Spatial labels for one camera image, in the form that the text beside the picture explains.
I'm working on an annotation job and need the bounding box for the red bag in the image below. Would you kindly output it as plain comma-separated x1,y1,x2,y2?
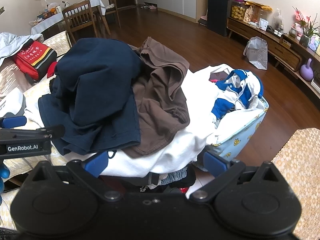
12,39,57,81

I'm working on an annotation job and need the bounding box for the black tall cabinet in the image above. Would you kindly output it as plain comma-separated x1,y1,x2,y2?
207,0,233,36

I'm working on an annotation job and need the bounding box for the wooden dining chair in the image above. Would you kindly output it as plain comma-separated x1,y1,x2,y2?
62,0,111,44

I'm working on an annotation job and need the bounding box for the white shopping bag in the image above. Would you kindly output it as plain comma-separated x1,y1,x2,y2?
243,36,268,70

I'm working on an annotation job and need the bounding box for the wooden tv cabinet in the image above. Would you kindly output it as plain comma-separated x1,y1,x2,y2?
227,18,319,96

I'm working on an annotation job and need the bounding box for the brown shirt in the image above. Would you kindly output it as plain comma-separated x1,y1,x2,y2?
123,37,190,158

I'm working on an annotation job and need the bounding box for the blue white polo shirt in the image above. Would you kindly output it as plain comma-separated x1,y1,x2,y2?
212,69,264,122

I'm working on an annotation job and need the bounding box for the purple kettlebell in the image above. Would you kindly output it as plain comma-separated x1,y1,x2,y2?
300,58,313,81

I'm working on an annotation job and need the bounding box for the floral lace table cover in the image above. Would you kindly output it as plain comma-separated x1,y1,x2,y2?
272,128,320,239

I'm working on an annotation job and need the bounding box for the navy blue t-shirt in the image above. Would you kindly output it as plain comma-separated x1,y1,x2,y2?
38,38,142,155

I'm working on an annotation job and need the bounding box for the snack jar with pink lid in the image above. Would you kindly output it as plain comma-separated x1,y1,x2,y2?
231,0,247,21

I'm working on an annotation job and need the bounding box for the white garment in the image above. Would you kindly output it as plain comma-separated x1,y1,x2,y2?
23,64,233,178

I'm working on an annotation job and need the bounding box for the dining table with white cloth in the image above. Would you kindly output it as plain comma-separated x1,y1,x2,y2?
30,0,107,35

